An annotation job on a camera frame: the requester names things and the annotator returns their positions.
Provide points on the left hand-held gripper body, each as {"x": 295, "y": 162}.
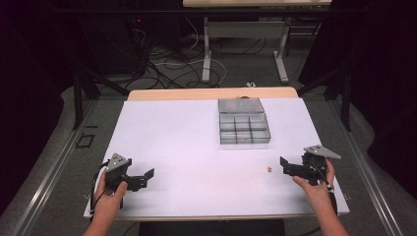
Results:
{"x": 118, "y": 167}

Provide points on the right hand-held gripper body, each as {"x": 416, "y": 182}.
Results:
{"x": 315, "y": 164}

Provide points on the person's right hand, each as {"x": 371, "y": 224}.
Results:
{"x": 316, "y": 187}

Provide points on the person's left hand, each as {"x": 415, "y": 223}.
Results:
{"x": 109, "y": 200}

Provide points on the white table cover sheet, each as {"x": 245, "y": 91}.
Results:
{"x": 203, "y": 164}

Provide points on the clear plastic compartment box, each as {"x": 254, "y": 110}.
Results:
{"x": 244, "y": 121}

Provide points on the black metal stand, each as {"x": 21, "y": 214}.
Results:
{"x": 82, "y": 95}
{"x": 341, "y": 95}

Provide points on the white floor plug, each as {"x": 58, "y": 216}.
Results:
{"x": 250, "y": 84}

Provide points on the desk with white legs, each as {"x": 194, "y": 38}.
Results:
{"x": 246, "y": 32}

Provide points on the black device with red light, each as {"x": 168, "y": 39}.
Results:
{"x": 139, "y": 21}

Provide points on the black floor outlet frame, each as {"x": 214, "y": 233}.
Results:
{"x": 85, "y": 141}

